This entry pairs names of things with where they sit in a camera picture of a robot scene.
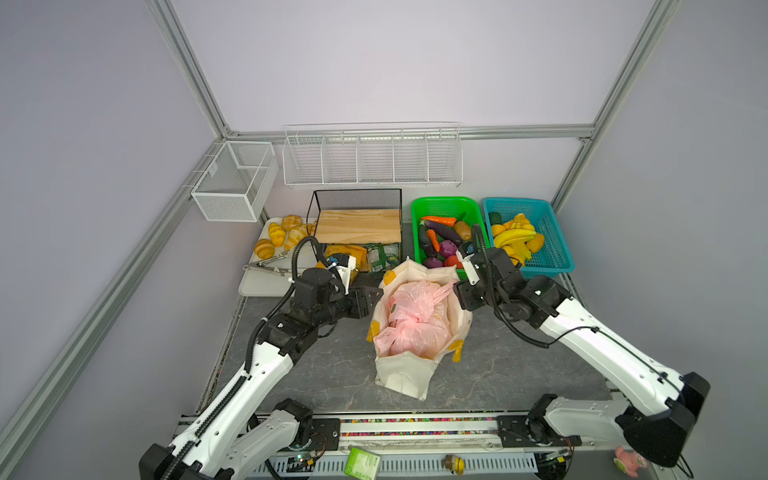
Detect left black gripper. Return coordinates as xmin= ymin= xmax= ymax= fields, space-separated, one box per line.
xmin=313 ymin=285 xmax=382 ymax=328

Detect pink plastic grocery bag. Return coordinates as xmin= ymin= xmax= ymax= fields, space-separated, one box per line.
xmin=373 ymin=280 xmax=453 ymax=359

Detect white canvas tote bag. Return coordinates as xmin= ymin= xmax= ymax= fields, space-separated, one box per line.
xmin=367 ymin=260 xmax=472 ymax=401

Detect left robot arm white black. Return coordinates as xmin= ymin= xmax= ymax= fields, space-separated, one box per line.
xmin=138 ymin=236 xmax=383 ymax=479

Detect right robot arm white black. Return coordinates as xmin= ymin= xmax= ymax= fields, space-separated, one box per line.
xmin=454 ymin=225 xmax=711 ymax=468

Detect brown potato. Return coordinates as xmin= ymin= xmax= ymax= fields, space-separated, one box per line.
xmin=453 ymin=221 xmax=473 ymax=242

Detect dark purple eggplant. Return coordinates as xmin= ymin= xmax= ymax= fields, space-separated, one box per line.
xmin=421 ymin=220 xmax=463 ymax=245

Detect purple onion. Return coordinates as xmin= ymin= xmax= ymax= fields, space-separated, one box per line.
xmin=439 ymin=240 xmax=458 ymax=259

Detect orange carrot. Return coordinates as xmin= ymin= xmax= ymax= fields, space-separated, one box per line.
xmin=421 ymin=216 xmax=457 ymax=228

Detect red tomato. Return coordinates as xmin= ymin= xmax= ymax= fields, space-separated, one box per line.
xmin=443 ymin=255 xmax=463 ymax=270

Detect green plastic basket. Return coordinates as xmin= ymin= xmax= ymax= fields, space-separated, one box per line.
xmin=411 ymin=196 xmax=492 ymax=280

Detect yellow banana bunch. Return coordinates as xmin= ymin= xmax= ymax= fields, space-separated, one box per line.
xmin=490 ymin=212 xmax=546 ymax=267

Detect green snack bag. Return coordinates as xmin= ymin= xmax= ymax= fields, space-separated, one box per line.
xmin=365 ymin=243 xmax=401 ymax=272

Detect teal plastic basket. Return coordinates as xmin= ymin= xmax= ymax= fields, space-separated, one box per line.
xmin=482 ymin=197 xmax=575 ymax=278

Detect croissant bread right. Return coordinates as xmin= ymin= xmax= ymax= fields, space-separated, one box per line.
xmin=281 ymin=215 xmax=316 ymax=251

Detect croissant bread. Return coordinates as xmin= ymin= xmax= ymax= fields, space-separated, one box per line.
xmin=254 ymin=239 xmax=276 ymax=260
xmin=267 ymin=223 xmax=287 ymax=248
xmin=281 ymin=215 xmax=316 ymax=251

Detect white bread tray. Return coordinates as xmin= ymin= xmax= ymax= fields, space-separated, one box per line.
xmin=238 ymin=217 xmax=316 ymax=297

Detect croissant bread middle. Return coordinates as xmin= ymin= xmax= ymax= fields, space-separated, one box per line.
xmin=267 ymin=223 xmax=287 ymax=248

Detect metal tongs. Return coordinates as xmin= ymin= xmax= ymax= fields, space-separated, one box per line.
xmin=242 ymin=252 xmax=292 ymax=277

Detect croissant bread front left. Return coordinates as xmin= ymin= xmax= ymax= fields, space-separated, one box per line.
xmin=254 ymin=239 xmax=276 ymax=260

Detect green small box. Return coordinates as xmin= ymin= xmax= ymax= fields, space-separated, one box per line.
xmin=343 ymin=447 xmax=382 ymax=480

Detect small yellow round toy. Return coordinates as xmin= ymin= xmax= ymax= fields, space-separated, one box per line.
xmin=442 ymin=455 xmax=465 ymax=476

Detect pink toy figure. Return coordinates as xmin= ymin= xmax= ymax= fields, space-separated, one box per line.
xmin=614 ymin=447 xmax=648 ymax=479

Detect black wire shelf wooden board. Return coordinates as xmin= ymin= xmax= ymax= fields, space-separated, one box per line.
xmin=306 ymin=188 xmax=404 ymax=261

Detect white wire wall basket long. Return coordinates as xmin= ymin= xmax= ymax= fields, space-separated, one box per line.
xmin=282 ymin=122 xmax=464 ymax=189

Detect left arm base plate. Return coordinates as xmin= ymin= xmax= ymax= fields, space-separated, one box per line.
xmin=287 ymin=417 xmax=341 ymax=452

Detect white mesh wall box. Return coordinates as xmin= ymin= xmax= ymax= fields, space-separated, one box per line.
xmin=191 ymin=141 xmax=279 ymax=223

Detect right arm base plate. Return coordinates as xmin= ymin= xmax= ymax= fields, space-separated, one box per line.
xmin=496 ymin=414 xmax=583 ymax=448

